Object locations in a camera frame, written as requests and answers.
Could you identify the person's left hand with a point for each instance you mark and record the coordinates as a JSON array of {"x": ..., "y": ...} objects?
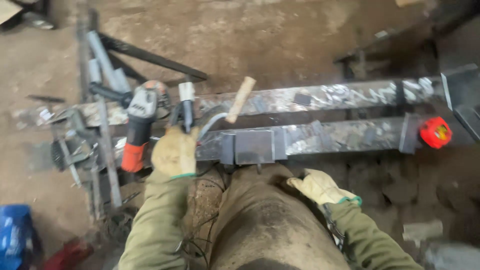
[{"x": 173, "y": 152}]

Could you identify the person's right hand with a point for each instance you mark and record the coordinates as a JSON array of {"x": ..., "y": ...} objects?
[{"x": 319, "y": 186}]

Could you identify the person's right fingers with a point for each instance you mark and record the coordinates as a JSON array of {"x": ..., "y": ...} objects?
[{"x": 298, "y": 182}]

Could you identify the person's left fingers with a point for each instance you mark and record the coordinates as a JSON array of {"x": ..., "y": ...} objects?
[{"x": 189, "y": 133}]

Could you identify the black welding electrode holder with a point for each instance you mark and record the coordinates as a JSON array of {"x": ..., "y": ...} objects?
[{"x": 186, "y": 103}]

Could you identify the person's leg in dusty trousers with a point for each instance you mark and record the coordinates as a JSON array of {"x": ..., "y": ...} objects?
[{"x": 270, "y": 221}]

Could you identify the orange and grey angle grinder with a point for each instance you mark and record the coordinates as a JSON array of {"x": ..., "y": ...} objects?
[{"x": 140, "y": 120}]

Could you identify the square steel plate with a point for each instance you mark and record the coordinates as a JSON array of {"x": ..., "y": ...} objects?
[{"x": 254, "y": 147}]

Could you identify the short steel beam with brackets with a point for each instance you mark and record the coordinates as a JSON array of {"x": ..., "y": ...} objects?
[{"x": 337, "y": 135}]

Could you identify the small black steel square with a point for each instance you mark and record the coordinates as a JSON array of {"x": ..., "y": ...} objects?
[{"x": 302, "y": 99}]

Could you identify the long thin steel bar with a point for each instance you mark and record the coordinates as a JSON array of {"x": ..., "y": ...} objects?
[{"x": 107, "y": 150}]

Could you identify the black flat steel bar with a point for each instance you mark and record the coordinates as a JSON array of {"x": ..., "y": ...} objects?
[{"x": 150, "y": 56}]

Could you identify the long chalk marked steel beam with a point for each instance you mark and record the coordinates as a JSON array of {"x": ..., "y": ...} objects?
[{"x": 337, "y": 95}]

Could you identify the grey metal pipe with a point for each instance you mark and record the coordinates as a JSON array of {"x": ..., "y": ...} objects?
[{"x": 105, "y": 62}]

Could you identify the heap of metal scrap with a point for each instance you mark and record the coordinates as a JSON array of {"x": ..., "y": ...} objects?
[{"x": 71, "y": 146}]

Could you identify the grey stone block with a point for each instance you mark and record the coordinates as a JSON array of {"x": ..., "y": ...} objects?
[{"x": 422, "y": 230}]

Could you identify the red tape measure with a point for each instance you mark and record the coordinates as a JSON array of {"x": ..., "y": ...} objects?
[{"x": 435, "y": 132}]

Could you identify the red tool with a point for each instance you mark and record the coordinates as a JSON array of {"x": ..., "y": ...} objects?
[{"x": 67, "y": 257}]

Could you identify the dark steel angle piece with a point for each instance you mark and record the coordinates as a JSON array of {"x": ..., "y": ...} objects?
[{"x": 465, "y": 97}]

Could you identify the blue plastic container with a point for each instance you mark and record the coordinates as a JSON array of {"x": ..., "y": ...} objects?
[{"x": 17, "y": 238}]

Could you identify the cardboard sheet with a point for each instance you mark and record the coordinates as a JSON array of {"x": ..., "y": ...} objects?
[{"x": 8, "y": 10}]

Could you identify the dark metal frame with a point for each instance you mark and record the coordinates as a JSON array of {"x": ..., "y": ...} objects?
[{"x": 405, "y": 41}]

